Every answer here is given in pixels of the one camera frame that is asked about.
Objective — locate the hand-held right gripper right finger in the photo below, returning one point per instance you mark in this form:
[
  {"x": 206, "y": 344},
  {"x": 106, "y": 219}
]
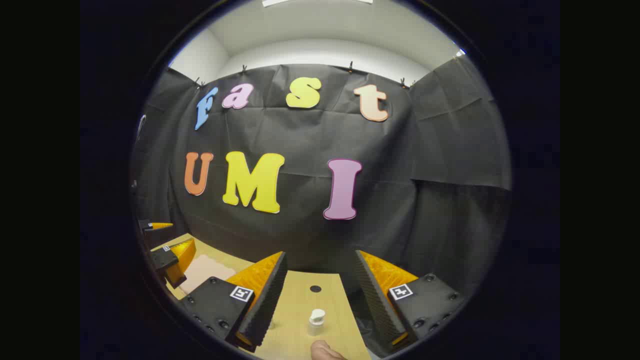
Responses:
[{"x": 375, "y": 300}]

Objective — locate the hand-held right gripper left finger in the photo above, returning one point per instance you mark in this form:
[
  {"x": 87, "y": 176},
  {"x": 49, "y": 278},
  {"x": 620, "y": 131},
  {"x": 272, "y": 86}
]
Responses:
[{"x": 265, "y": 305}]

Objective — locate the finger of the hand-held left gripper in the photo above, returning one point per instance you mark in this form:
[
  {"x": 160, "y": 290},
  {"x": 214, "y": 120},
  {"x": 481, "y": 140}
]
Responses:
[
  {"x": 165, "y": 260},
  {"x": 150, "y": 234}
]

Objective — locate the white pump bottle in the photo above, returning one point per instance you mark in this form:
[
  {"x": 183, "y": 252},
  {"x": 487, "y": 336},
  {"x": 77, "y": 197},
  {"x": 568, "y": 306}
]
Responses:
[{"x": 316, "y": 320}]

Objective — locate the black backdrop cloth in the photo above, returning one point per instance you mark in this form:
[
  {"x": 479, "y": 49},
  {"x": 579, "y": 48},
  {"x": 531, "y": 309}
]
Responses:
[{"x": 300, "y": 140}]

